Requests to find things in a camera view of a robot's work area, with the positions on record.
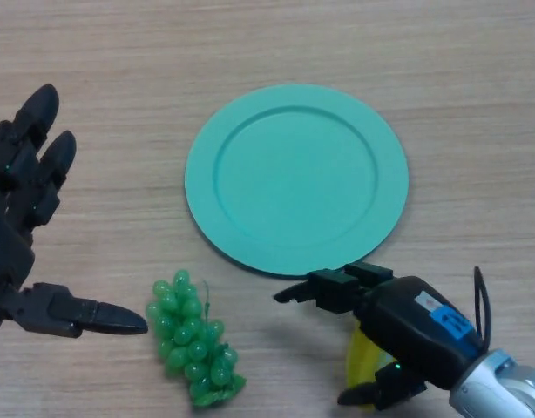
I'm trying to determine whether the green round plate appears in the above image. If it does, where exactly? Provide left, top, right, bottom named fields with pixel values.
left=184, top=83, right=410, bottom=279

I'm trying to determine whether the yellow starfruit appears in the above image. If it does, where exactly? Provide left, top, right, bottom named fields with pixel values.
left=344, top=328, right=397, bottom=413

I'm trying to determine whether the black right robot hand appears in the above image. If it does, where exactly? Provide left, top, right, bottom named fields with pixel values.
left=273, top=262, right=486, bottom=411

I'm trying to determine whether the green grape bunch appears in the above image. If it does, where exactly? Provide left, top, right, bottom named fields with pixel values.
left=145, top=268, right=247, bottom=409

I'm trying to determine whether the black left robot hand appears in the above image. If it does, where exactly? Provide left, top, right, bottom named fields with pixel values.
left=0, top=83, right=149, bottom=340

